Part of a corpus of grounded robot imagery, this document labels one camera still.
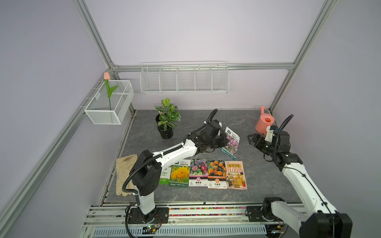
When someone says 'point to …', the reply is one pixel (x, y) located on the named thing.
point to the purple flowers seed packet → (232, 148)
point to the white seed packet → (235, 175)
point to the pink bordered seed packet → (198, 176)
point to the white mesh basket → (98, 110)
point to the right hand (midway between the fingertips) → (252, 138)
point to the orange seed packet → (217, 174)
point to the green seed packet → (164, 177)
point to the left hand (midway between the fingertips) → (230, 142)
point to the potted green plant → (167, 118)
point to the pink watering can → (265, 120)
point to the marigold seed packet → (179, 176)
